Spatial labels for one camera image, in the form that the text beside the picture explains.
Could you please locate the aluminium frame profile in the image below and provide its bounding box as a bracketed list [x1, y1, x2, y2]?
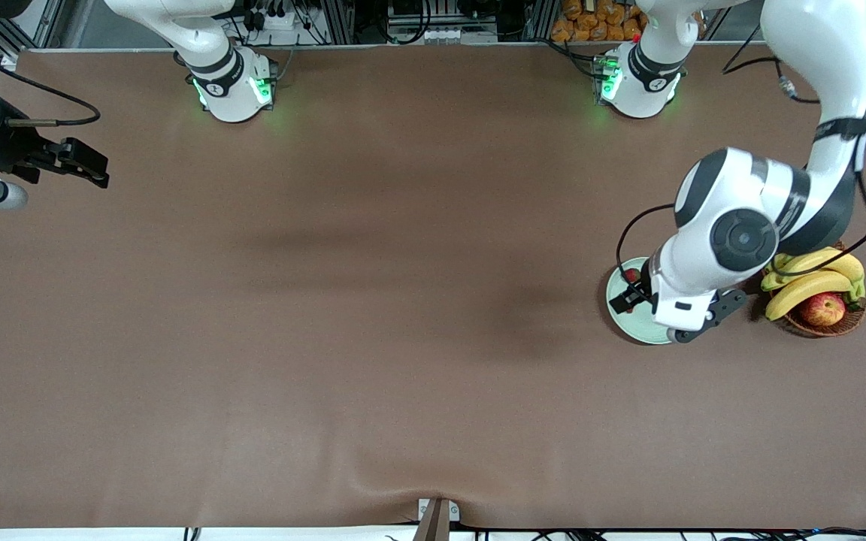
[0, 0, 73, 61]

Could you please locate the yellow banana bunch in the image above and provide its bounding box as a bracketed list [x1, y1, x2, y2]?
[760, 246, 866, 322]

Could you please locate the orange bread roll pile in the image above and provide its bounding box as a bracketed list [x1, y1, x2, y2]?
[550, 0, 648, 43]

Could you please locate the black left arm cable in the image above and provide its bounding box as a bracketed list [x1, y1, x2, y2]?
[616, 26, 866, 294]

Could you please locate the light green round plate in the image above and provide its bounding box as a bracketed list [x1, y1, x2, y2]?
[605, 259, 674, 346]

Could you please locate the metal clamp bracket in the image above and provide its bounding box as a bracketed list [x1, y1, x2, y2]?
[412, 497, 461, 541]

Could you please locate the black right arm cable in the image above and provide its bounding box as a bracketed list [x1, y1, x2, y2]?
[0, 15, 101, 127]

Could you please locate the brown table cover mat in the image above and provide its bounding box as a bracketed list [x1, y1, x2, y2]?
[0, 44, 866, 530]

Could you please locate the brown wicker basket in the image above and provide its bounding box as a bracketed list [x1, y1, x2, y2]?
[760, 240, 866, 337]

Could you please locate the red apple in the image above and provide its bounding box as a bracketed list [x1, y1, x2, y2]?
[798, 292, 847, 328]

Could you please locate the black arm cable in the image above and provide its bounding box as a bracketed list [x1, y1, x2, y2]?
[616, 26, 866, 294]
[0, 15, 101, 127]

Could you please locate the white power strip with plugs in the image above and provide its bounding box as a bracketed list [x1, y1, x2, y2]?
[241, 0, 310, 32]

